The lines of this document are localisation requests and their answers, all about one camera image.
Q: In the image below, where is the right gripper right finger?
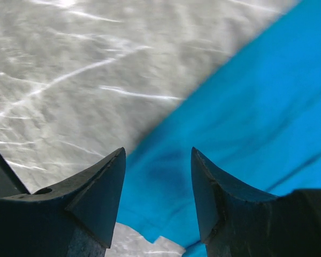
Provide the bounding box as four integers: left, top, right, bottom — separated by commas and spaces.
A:
191, 148, 321, 256

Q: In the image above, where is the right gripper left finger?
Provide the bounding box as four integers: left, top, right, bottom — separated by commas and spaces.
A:
0, 148, 126, 256

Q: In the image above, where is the blue t-shirt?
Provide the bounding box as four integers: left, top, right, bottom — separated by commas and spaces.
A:
117, 0, 321, 256

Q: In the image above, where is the black base beam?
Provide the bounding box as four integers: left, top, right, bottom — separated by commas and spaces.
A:
0, 154, 29, 198

